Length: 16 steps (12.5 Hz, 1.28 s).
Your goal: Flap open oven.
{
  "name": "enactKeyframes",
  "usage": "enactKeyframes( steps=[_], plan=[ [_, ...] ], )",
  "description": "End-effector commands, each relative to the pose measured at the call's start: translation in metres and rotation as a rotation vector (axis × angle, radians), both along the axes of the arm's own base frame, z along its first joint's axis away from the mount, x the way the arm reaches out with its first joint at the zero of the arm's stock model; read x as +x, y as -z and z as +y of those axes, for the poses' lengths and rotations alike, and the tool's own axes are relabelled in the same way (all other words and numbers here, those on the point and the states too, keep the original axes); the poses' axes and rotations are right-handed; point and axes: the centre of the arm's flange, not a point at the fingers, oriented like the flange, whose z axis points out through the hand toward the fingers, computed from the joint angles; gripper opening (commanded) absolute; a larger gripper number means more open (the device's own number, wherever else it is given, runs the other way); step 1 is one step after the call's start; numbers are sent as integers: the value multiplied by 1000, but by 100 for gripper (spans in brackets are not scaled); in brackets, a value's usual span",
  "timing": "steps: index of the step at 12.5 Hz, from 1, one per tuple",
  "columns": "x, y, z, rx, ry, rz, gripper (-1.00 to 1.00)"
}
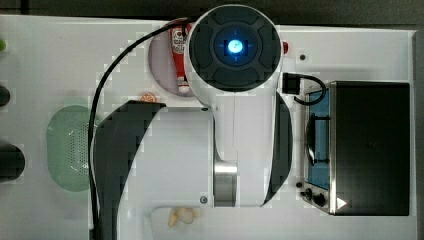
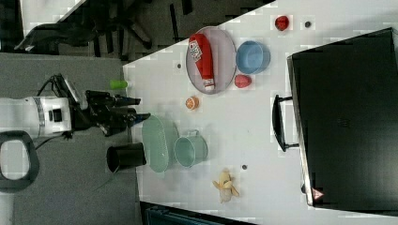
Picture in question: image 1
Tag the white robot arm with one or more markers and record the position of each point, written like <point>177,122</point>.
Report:
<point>232,148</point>

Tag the orange slice toy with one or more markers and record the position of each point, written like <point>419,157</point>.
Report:
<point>148,97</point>

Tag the grey round plate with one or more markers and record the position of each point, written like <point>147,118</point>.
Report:
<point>162,66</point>

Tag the red ketchup bottle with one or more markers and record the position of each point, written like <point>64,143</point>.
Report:
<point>178,36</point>

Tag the peeled banana toy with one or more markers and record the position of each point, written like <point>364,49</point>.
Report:
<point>185,215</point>

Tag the red strawberry toy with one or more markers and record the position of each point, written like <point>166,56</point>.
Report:
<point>285,47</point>

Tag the large black cylinder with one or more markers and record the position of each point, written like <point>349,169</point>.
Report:
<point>12,162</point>

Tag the small black cylinder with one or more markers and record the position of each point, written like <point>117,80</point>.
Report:
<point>4,96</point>

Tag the green cylinder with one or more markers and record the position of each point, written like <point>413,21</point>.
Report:
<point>3,45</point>

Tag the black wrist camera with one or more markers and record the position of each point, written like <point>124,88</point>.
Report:
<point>291,83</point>

